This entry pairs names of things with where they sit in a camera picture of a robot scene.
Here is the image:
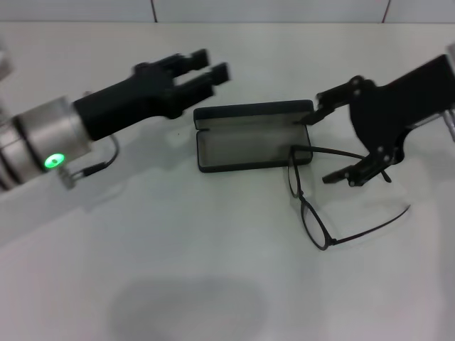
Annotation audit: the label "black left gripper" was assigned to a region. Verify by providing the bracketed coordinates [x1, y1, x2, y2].
[73, 48, 232, 141]

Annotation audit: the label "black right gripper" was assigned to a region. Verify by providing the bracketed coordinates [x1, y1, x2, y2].
[296, 55, 452, 188]

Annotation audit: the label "black glasses case grey lining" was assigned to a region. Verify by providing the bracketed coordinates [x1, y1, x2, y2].
[193, 99, 314, 174]

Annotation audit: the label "black thin-frame glasses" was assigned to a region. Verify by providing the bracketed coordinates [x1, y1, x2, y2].
[287, 144, 410, 252]

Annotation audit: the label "right arm cable with connector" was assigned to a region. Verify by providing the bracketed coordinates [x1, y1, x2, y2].
[414, 109, 455, 140]

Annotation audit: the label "arm cable with connector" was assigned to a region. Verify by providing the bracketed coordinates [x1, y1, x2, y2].
[414, 109, 455, 140]
[58, 136, 120, 190]

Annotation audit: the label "left arm cable with connector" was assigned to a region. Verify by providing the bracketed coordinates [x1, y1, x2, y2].
[58, 136, 120, 190]

